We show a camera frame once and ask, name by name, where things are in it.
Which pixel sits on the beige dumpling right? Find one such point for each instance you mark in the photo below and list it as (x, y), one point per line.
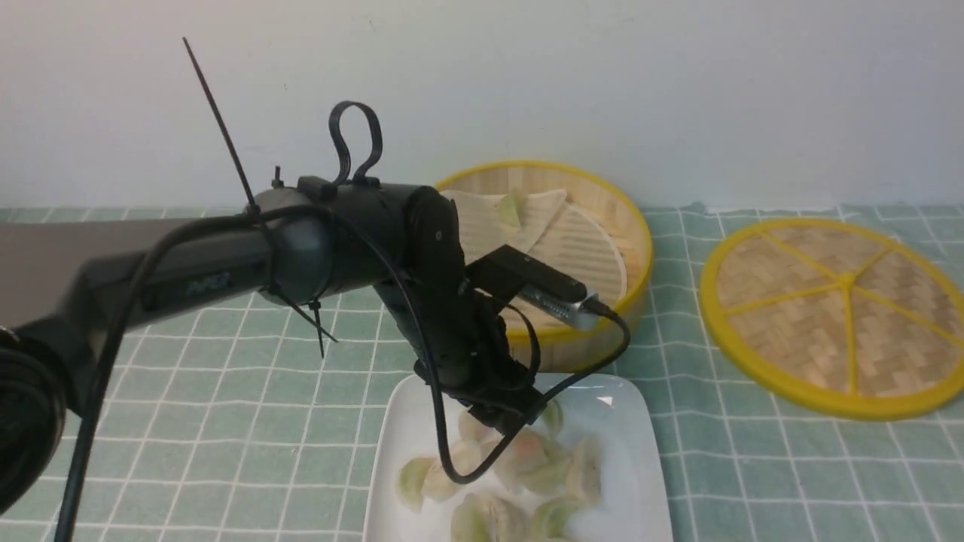
(583, 477)

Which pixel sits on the bamboo steamer basket yellow rim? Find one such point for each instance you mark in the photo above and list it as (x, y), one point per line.
(604, 203)

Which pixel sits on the white square plate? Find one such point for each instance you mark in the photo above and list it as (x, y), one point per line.
(634, 504)

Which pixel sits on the green checked tablecloth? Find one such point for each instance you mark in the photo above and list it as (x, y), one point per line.
(227, 424)

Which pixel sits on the pale dumpling left centre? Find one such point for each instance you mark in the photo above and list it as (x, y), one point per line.
(465, 457)

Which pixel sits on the woven bamboo steamer lid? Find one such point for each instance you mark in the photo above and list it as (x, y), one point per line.
(835, 318)

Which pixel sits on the pale dumpling bottom centre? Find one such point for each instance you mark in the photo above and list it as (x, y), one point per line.
(503, 520)

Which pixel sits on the white steamer liner cloth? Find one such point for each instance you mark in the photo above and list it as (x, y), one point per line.
(554, 231)

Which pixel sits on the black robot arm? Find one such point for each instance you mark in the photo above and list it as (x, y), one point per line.
(71, 291)

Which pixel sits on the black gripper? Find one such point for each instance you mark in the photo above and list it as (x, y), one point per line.
(460, 340)

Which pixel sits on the green dumpling under pink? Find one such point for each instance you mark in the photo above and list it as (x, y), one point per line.
(548, 479)

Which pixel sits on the pink centre dumpling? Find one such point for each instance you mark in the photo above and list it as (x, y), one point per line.
(527, 451)

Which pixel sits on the small green dumpling top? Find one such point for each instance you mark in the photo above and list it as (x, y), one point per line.
(552, 417)

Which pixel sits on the long black zip tie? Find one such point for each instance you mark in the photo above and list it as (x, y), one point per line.
(225, 134)

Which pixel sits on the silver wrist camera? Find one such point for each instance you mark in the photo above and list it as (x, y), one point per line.
(542, 290)

